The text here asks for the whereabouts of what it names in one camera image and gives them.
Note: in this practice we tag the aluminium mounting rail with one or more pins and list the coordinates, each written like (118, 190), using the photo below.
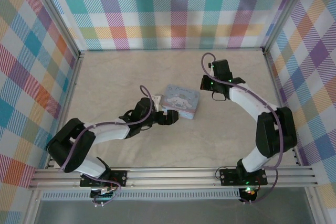
(170, 178)

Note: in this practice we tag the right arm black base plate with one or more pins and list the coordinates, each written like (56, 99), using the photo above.
(228, 176)

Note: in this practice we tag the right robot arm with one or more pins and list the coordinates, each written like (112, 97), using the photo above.
(249, 103)

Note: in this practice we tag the plaid fabric backdrop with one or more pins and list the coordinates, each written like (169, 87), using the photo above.
(309, 77)
(26, 77)
(170, 11)

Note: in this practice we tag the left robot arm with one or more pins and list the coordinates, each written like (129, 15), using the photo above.
(110, 132)

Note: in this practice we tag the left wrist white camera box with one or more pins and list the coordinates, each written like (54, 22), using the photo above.
(157, 102)

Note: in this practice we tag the blue cartoon tin box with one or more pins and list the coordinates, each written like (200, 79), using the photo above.
(183, 98)

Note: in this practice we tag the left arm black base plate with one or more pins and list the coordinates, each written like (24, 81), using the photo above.
(120, 178)

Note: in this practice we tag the grey metal sheet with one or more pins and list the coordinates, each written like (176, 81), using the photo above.
(170, 212)

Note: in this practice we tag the aluminium frame post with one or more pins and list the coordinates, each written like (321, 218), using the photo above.
(52, 15)
(287, 11)

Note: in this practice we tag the aluminium frame crossbar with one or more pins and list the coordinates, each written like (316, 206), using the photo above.
(170, 50)

